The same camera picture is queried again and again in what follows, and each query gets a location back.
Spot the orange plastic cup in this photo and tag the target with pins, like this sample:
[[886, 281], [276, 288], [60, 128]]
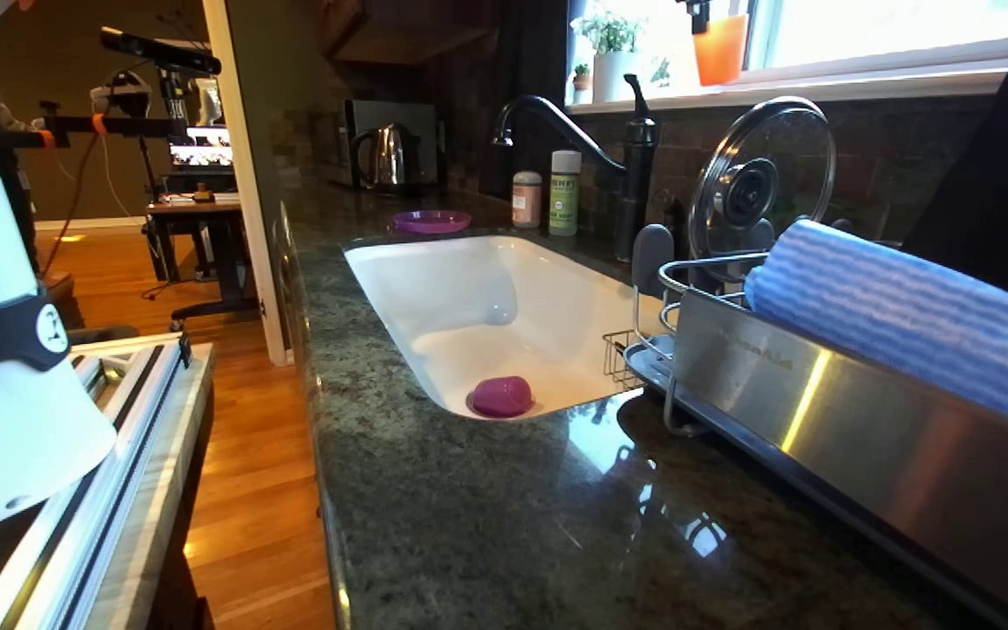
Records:
[[722, 54]]

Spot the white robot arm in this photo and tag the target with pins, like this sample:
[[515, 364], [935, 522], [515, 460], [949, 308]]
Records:
[[0, 442]]

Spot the purple plastic cup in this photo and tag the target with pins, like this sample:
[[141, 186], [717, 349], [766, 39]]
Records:
[[497, 396]]

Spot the large plant in white pot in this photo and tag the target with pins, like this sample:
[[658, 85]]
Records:
[[610, 58]]

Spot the small jar with plant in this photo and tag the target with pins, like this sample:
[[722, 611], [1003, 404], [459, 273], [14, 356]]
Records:
[[577, 81]]

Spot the dark metal faucet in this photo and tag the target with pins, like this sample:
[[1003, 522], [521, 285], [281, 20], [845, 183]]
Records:
[[639, 175]]

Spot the black curtain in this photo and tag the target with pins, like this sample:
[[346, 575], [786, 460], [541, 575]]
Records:
[[526, 71]]

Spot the glass pot lid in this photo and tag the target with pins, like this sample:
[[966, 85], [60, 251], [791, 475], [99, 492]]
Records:
[[761, 179]]

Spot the soap bottle green label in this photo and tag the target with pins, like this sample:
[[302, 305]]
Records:
[[563, 193]]

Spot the soap bottle orange label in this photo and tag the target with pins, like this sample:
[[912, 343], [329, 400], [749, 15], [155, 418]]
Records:
[[526, 202]]

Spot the dark blue curtain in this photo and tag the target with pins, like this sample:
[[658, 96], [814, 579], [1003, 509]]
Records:
[[996, 153]]

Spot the purple plastic plate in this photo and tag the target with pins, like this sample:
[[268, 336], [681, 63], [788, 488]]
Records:
[[432, 221]]

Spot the steel kettle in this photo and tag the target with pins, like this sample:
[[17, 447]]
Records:
[[387, 160]]

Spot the white sink basin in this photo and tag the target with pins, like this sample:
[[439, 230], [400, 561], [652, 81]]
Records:
[[490, 317]]

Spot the blue striped cloth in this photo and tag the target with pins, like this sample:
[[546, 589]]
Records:
[[912, 317]]

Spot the metal dish rack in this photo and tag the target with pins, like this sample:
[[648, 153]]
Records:
[[876, 442]]

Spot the small dark table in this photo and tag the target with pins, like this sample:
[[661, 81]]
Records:
[[193, 216]]

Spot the white window frame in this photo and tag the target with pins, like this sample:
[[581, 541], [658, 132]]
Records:
[[876, 54]]

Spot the dark wall cabinet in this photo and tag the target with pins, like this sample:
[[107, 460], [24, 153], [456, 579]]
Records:
[[411, 28]]

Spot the black camera tripod rig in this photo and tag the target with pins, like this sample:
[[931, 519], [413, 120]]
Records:
[[158, 49]]

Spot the aluminium frame table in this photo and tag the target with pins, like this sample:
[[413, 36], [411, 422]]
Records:
[[120, 492]]

